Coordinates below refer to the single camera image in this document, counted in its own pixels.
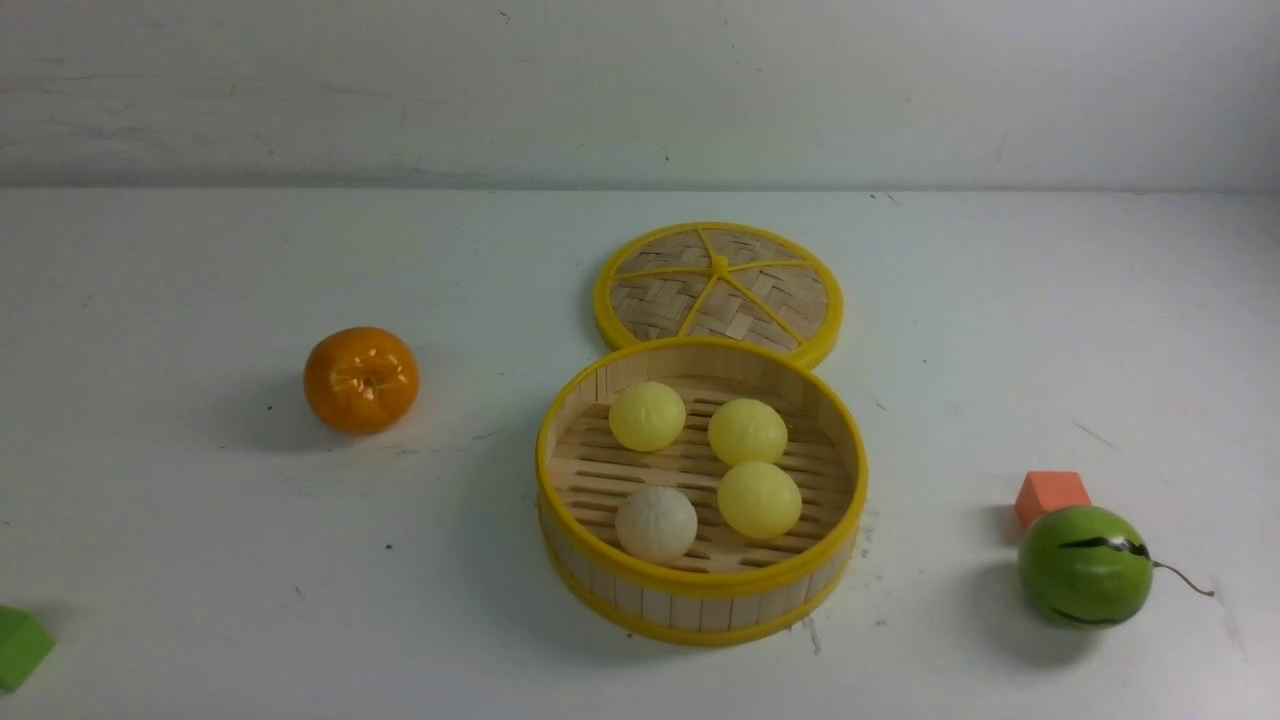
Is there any yellow bun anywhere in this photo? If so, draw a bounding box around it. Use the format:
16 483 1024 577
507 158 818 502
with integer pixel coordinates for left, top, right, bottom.
707 398 788 468
608 380 687 452
716 461 803 541

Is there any white toy bun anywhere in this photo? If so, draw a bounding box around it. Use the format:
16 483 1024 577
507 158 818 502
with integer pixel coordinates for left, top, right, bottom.
614 487 699 565

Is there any woven bamboo steamer lid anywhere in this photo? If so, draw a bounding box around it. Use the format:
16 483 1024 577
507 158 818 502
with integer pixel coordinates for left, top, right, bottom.
591 222 845 368

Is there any bamboo steamer tray yellow rim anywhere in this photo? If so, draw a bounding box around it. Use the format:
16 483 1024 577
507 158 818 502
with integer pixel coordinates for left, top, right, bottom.
535 338 869 647

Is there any orange toy tangerine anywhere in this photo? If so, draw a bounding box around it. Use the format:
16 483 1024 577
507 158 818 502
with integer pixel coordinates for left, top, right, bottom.
303 325 421 436

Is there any orange toy block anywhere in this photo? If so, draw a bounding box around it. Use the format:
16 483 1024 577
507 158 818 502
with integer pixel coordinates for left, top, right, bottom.
1014 470 1092 530

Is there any green toy watermelon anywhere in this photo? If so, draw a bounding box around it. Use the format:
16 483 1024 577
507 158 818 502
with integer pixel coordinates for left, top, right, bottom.
1018 505 1216 630

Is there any green toy block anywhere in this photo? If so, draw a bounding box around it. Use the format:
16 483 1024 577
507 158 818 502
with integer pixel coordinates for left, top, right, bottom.
0 605 56 693

